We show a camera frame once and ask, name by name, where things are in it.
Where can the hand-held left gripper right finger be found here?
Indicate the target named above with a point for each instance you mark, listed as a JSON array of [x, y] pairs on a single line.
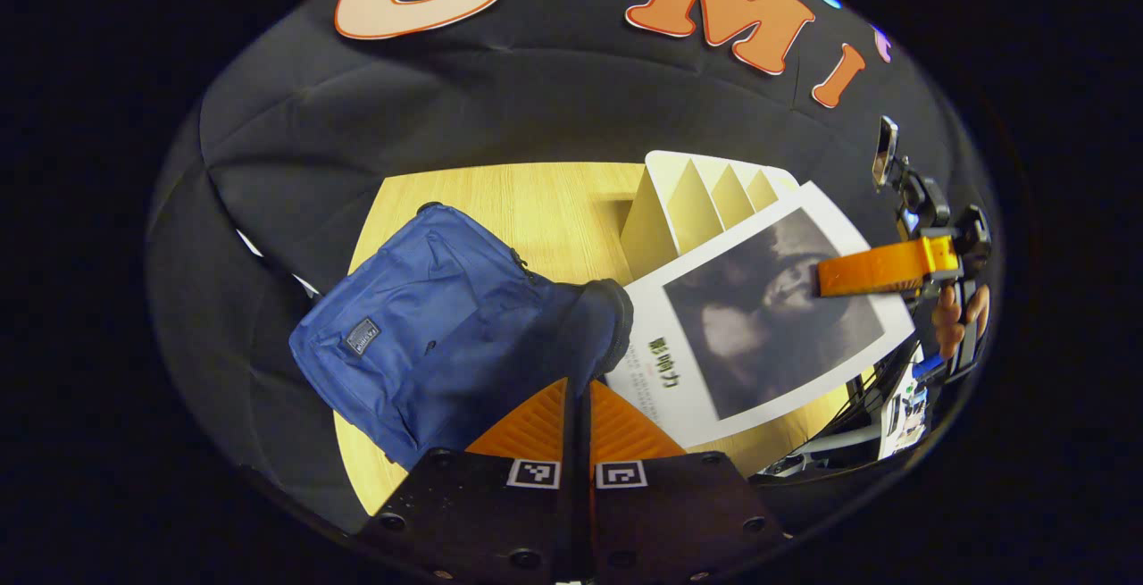
[[679, 513]]

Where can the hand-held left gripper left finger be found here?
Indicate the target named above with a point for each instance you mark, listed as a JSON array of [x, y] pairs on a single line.
[[482, 513]]

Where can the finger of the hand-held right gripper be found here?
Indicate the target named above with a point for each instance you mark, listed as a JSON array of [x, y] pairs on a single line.
[[880, 266]]

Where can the portrait cover book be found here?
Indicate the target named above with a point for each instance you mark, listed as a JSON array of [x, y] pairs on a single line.
[[679, 380]]

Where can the blue schoolbag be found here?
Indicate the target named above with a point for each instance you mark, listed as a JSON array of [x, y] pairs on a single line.
[[429, 326]]

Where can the white bookshelf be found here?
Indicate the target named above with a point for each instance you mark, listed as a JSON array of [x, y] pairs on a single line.
[[661, 228]]

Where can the small blue object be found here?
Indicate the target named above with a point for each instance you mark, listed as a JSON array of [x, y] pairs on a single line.
[[929, 366]]

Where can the white printed box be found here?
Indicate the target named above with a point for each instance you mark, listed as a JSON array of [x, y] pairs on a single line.
[[906, 411]]

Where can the white metal bar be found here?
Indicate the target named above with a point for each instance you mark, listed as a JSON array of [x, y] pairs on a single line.
[[830, 444]]

